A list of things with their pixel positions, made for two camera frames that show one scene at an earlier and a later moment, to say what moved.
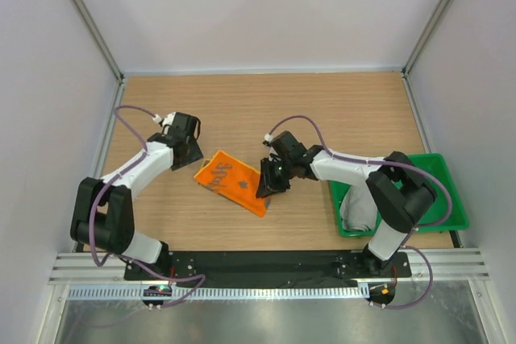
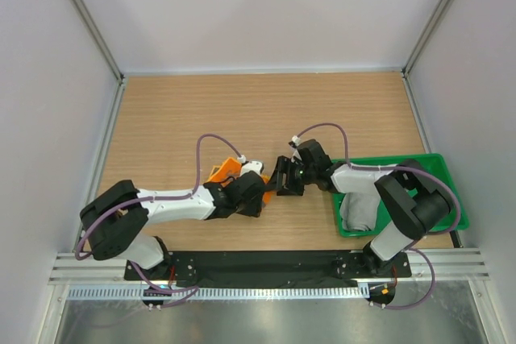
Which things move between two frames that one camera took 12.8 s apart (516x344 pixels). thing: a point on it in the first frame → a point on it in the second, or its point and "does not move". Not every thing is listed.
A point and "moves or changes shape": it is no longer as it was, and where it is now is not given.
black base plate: x=358 y=269 does not move
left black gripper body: x=193 y=154 → x=251 y=208
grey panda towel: x=358 y=209 does not move
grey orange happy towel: x=234 y=181 moves or changes shape
